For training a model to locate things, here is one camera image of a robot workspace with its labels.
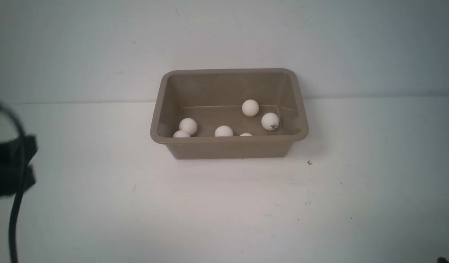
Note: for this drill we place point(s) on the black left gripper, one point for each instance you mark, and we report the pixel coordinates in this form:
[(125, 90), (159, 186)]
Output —
[(10, 161)]

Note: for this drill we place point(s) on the white ball with logo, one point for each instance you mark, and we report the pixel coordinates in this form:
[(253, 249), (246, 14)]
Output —
[(181, 134)]

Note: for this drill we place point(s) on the tan plastic bin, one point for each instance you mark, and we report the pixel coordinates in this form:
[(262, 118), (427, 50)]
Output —
[(214, 97)]

